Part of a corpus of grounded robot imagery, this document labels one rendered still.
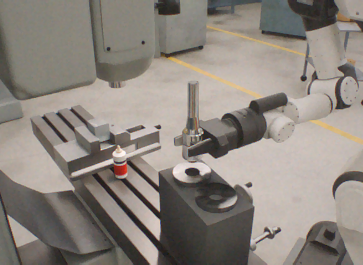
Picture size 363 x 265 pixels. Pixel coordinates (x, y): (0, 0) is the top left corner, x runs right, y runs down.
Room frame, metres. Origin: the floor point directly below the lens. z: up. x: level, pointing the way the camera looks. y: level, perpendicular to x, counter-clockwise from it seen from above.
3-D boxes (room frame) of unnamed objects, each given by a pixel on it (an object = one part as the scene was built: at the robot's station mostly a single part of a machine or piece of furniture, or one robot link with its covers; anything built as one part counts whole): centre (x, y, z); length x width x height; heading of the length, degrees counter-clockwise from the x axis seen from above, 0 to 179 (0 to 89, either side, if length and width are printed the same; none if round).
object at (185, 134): (0.73, -0.02, 1.26); 0.05 x 0.05 x 0.01
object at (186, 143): (0.73, -0.02, 1.23); 0.05 x 0.05 x 0.06
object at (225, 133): (0.78, -0.10, 1.23); 0.13 x 0.12 x 0.10; 32
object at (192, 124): (0.73, -0.02, 1.32); 0.03 x 0.03 x 0.11
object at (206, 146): (0.70, -0.04, 1.23); 0.06 x 0.02 x 0.03; 122
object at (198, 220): (0.68, -0.05, 1.06); 0.22 x 0.12 x 0.20; 29
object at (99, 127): (1.11, 0.28, 1.07); 0.06 x 0.05 x 0.06; 37
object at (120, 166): (1.00, 0.19, 1.01); 0.04 x 0.04 x 0.11
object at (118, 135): (1.14, 0.23, 1.05); 0.12 x 0.06 x 0.04; 37
